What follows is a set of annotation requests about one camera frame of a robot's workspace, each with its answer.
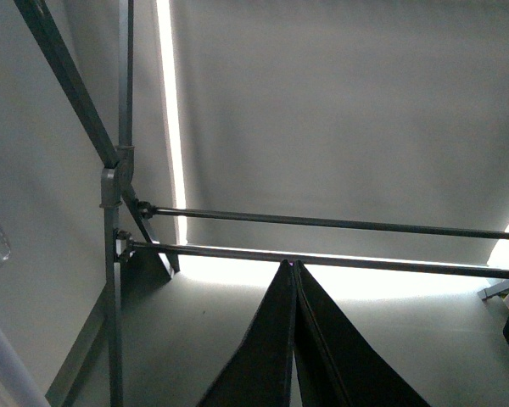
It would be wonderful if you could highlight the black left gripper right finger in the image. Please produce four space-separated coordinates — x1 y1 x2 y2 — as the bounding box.
294 261 428 406

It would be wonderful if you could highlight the white pole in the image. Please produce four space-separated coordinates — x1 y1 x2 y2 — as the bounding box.
0 328 49 406

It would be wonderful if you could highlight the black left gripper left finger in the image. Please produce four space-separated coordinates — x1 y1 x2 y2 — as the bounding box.
199 260 297 406

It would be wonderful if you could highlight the grey metal clothes rack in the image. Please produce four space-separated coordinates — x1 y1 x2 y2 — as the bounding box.
15 1 509 406

